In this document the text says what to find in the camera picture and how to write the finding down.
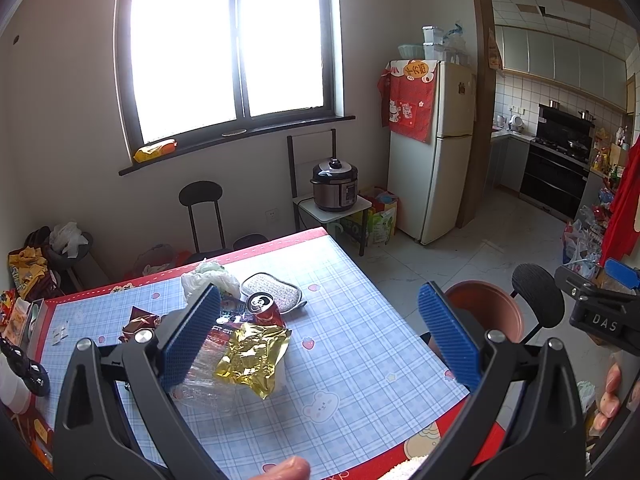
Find clear plastic packaging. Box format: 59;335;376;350
169;327;235;416

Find red brown paper bag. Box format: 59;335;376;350
118;307;162;342

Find gold foil wrapper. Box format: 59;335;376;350
214;322;292;400

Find white plastic bag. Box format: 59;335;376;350
181;259;241;304

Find crushed red cola can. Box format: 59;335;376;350
246;292;285;327

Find grey scrubbing pad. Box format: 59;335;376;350
240;272;307;314

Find black kitchen stove oven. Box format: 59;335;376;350
520;104;594;220

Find right hand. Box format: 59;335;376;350
589;362;623;436

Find left hand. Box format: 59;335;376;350
250;456;310;480

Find red hanging apron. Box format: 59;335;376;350
599;141;640;266

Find black round stool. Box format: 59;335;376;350
511;263;565;344

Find terracotta plastic pot bin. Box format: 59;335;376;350
442;281;524;342

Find yellow snack bags pile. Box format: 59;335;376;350
8;246;48;299

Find colourful gift bag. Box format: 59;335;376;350
360;186;399;246

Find black chair by window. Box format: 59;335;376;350
178;180;269;264

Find cream refrigerator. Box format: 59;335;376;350
386;61;475;246

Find yellow snack bag on sill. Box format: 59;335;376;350
134;139;177;164

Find red fridge cover cloth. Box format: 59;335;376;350
378;60;438;143

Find electric pressure cooker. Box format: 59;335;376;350
310;157;358;211

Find small white side table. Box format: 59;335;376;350
292;195;372;257

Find plastic containers atop fridge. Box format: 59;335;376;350
398;23;470;66

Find kitchen wall cabinets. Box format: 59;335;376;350
496;26;627;108

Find window with dark frame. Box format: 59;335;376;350
114;0;346;169

